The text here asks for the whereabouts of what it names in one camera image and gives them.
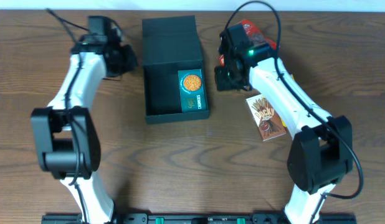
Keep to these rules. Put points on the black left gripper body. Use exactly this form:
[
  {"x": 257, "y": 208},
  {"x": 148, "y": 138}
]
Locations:
[{"x": 124, "y": 61}]

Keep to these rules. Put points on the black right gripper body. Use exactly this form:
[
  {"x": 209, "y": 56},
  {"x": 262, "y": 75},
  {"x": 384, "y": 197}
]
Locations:
[{"x": 225, "y": 80}]

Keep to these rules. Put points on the red Hello Panda box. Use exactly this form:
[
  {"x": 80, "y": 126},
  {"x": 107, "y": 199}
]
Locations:
[{"x": 221, "y": 60}]

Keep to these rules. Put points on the teal Chunkies cookie box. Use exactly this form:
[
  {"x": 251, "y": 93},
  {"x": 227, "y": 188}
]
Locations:
[{"x": 191, "y": 88}]

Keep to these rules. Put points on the black storage box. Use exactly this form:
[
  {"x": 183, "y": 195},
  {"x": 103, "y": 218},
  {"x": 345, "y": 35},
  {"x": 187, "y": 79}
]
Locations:
[{"x": 170, "y": 44}]

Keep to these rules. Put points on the brown Pocky box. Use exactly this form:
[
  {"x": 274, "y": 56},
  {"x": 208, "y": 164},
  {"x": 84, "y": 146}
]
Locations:
[{"x": 267, "y": 120}]

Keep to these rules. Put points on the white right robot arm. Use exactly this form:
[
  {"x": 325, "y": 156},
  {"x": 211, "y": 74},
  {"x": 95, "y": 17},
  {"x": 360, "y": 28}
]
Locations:
[{"x": 321, "y": 153}]

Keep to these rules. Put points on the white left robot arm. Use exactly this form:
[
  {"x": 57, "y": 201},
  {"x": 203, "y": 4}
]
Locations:
[{"x": 66, "y": 141}]

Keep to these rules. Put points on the red Hacks candy bag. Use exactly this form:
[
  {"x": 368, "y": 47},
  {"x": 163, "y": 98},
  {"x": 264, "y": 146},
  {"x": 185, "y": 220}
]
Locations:
[{"x": 255, "y": 34}]

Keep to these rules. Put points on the yellow snack bag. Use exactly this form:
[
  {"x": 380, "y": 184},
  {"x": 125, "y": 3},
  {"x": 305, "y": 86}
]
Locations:
[{"x": 283, "y": 122}]

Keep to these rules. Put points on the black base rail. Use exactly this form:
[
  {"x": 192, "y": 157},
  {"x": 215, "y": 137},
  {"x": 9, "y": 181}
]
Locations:
[{"x": 142, "y": 218}]

